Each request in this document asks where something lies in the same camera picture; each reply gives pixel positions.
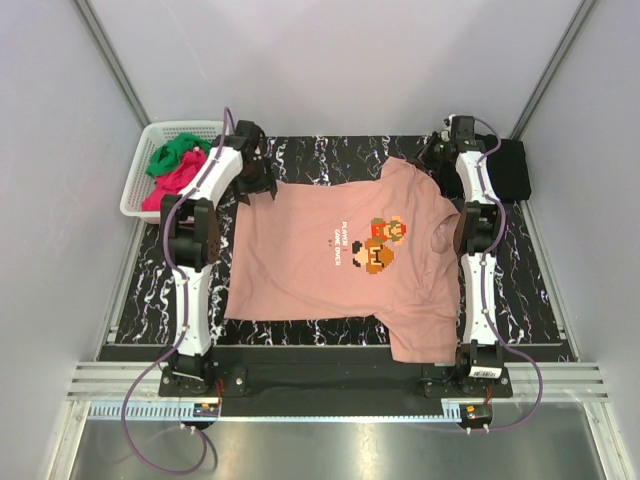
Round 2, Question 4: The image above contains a black folded t-shirt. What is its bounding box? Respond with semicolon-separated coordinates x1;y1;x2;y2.
488;139;532;203

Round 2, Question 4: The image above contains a white plastic basket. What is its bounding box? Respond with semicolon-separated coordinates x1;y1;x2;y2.
119;120;223;224

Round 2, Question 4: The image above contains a right small electronics module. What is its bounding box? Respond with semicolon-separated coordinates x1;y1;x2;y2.
460;403;493;432

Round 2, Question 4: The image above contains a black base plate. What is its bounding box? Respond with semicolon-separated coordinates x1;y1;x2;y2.
158;363;513;418

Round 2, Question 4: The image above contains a small electronics module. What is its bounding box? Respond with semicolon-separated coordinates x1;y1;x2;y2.
460;403;493;432
193;402;220;418

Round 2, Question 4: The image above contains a left small electronics module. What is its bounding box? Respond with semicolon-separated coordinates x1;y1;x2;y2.
193;402;220;418

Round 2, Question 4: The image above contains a purple cable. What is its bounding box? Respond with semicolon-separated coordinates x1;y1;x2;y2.
121;105;236;473
467;115;544;435

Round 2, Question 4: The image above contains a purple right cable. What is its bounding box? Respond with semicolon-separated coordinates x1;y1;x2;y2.
467;115;544;435

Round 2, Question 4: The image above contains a pink printed t-shirt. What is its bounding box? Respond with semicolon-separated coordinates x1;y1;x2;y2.
225;157;460;364

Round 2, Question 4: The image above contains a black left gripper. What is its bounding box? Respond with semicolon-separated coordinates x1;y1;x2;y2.
231;157;276;205

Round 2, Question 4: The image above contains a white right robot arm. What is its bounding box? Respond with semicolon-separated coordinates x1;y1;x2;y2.
419;114;506;397

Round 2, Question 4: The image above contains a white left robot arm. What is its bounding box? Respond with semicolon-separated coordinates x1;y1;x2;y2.
160;120;277;396

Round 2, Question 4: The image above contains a green crumpled t-shirt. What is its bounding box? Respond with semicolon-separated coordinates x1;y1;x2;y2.
146;132;211;178

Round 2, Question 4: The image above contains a red crumpled t-shirt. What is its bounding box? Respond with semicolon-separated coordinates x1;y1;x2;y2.
141;150;207;212

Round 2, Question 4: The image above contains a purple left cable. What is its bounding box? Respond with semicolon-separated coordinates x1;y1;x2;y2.
121;105;236;473

